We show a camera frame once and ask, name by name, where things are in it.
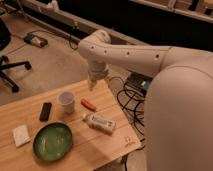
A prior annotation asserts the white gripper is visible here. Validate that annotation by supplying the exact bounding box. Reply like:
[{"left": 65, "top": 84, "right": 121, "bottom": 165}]
[{"left": 88, "top": 61, "right": 108, "bottom": 91}]

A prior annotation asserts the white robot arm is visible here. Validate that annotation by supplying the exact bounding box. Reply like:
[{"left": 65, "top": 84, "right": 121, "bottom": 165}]
[{"left": 78, "top": 30, "right": 213, "bottom": 171}]

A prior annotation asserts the white paper cup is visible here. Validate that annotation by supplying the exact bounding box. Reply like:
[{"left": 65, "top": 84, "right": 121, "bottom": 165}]
[{"left": 57, "top": 92, "right": 75, "bottom": 114}]

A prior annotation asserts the black box under table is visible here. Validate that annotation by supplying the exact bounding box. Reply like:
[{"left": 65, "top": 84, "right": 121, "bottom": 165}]
[{"left": 126, "top": 73, "right": 152, "bottom": 91}]

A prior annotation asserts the black remote control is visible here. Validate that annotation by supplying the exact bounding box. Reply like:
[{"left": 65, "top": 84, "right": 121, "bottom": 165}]
[{"left": 39, "top": 102, "right": 52, "bottom": 121}]

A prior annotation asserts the green round plate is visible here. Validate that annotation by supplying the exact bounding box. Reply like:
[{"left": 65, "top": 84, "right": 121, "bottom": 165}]
[{"left": 33, "top": 122, "right": 73, "bottom": 162}]

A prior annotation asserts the white folded cloth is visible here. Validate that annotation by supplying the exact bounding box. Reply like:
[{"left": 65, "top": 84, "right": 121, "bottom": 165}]
[{"left": 12, "top": 125, "right": 30, "bottom": 147}]

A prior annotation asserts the black office chair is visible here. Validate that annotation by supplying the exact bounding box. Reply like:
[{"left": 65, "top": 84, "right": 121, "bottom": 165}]
[{"left": 0, "top": 19, "right": 31, "bottom": 93}]

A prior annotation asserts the black cable bundle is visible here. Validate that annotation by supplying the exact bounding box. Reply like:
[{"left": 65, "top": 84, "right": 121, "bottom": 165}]
[{"left": 109, "top": 76, "right": 148, "bottom": 135}]

